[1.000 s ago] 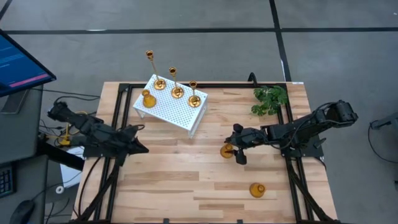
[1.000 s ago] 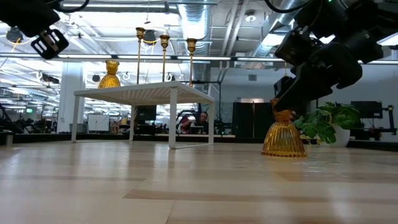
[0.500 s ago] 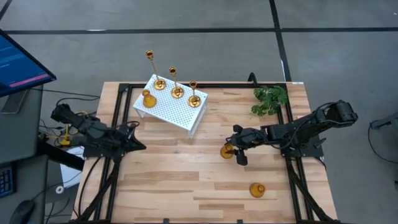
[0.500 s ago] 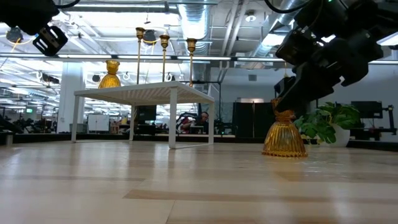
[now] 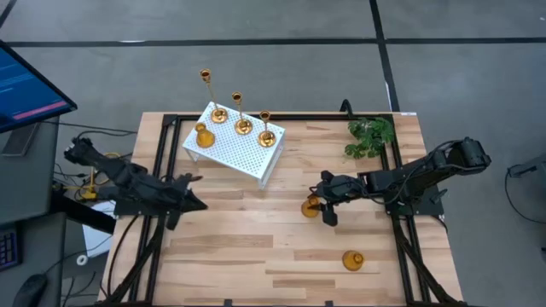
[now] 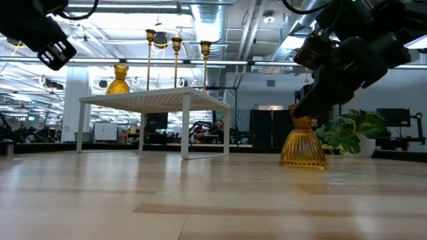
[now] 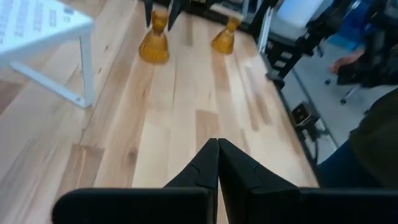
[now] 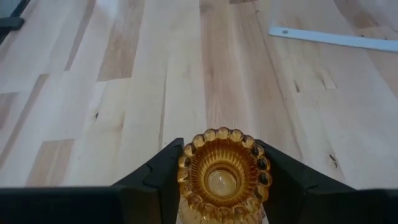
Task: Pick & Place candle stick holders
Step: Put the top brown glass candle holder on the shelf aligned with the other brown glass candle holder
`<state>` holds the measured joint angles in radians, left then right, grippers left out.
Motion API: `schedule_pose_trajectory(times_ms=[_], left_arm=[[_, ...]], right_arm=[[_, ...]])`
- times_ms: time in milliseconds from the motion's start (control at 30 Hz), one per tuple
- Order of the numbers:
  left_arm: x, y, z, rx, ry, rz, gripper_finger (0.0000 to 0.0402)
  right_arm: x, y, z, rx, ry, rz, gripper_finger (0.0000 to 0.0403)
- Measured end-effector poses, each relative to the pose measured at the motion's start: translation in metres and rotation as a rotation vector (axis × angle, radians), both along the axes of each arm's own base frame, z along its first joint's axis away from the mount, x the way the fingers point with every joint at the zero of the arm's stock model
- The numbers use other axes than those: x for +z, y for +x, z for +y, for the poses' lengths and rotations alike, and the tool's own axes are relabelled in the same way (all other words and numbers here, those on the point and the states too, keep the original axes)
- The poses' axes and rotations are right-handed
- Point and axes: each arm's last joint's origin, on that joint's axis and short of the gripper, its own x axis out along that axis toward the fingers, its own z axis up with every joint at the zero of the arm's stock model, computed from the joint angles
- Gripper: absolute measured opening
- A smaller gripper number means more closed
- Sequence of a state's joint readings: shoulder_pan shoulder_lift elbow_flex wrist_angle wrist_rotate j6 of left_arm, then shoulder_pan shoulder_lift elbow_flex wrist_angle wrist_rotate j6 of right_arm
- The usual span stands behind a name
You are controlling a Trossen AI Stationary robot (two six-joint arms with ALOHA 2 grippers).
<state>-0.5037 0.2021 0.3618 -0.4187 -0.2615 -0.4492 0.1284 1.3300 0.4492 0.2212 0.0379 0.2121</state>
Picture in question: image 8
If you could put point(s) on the amber glass candle holder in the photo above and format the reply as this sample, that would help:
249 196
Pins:
222 182

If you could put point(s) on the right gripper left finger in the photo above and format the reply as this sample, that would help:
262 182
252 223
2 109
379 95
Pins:
93 205

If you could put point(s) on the white perforated metal riser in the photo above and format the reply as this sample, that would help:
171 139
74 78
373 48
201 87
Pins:
335 39

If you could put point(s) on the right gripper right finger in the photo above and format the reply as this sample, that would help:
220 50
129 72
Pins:
326 205

